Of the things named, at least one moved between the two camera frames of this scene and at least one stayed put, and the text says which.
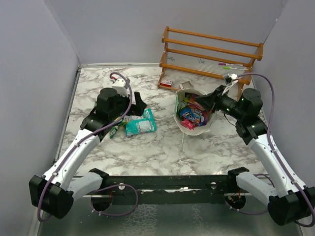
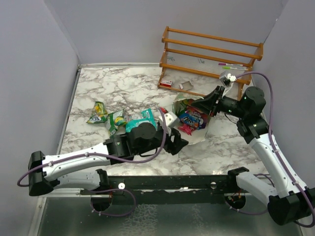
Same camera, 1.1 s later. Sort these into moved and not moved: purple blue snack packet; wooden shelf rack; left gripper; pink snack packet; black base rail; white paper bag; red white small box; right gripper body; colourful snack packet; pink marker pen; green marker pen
Moved: white paper bag; left gripper; pink snack packet; colourful snack packet
Not moved: red white small box; black base rail; wooden shelf rack; green marker pen; right gripper body; pink marker pen; purple blue snack packet
